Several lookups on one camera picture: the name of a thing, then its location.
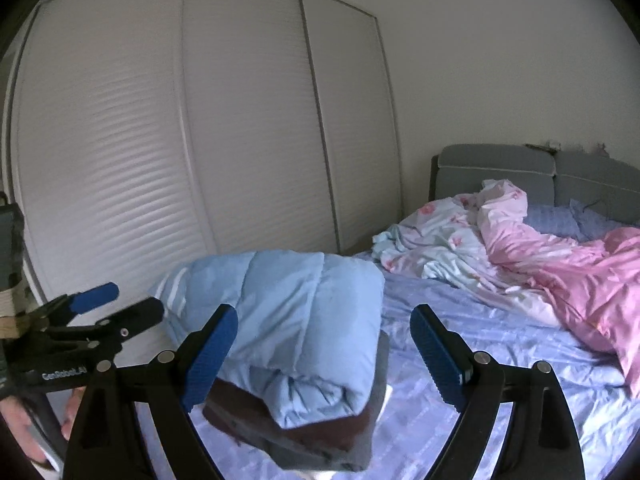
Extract light blue quilted pants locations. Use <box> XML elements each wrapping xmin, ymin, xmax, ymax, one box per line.
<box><xmin>149</xmin><ymin>250</ymin><xmax>385</xmax><ymax>429</ymax></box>

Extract person's left hand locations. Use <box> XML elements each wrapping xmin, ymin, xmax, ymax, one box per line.
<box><xmin>0</xmin><ymin>386</ymin><xmax>84</xmax><ymax>466</ymax></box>

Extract blue floral striped bedsheet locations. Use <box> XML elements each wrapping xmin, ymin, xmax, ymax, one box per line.
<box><xmin>134</xmin><ymin>251</ymin><xmax>640</xmax><ymax>480</ymax></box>

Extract pink duvet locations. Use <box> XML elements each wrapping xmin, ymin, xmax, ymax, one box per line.
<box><xmin>476</xmin><ymin>180</ymin><xmax>639</xmax><ymax>399</ymax></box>

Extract white louvered wardrobe doors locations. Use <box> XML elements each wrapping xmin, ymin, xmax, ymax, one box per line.
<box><xmin>1</xmin><ymin>0</ymin><xmax>402</xmax><ymax>304</ymax></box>

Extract grey-green folded garment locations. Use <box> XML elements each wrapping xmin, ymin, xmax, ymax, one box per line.
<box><xmin>231</xmin><ymin>332</ymin><xmax>390</xmax><ymax>472</ymax></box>

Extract blue pillow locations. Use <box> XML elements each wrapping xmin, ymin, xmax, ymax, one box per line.
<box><xmin>524</xmin><ymin>200</ymin><xmax>639</xmax><ymax>243</ymax></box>

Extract light floral blanket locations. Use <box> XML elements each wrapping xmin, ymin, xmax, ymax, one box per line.
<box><xmin>371</xmin><ymin>194</ymin><xmax>508</xmax><ymax>292</ymax></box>

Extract grey padded headboard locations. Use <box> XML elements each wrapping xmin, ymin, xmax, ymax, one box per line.
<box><xmin>428</xmin><ymin>144</ymin><xmax>639</xmax><ymax>223</ymax></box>

